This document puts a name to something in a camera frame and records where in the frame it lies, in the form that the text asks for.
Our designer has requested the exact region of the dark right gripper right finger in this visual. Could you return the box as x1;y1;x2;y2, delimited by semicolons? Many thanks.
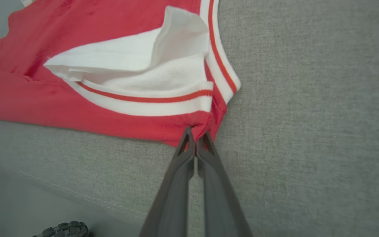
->
196;131;253;237

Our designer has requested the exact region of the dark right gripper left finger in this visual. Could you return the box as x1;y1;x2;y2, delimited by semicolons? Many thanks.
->
139;126;197;237

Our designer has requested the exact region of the red white basketball jersey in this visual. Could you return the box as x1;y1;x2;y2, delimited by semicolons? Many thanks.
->
0;0;242;148

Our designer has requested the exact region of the dark grey ridged wheel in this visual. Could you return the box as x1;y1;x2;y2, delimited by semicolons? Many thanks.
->
32;221;93;237

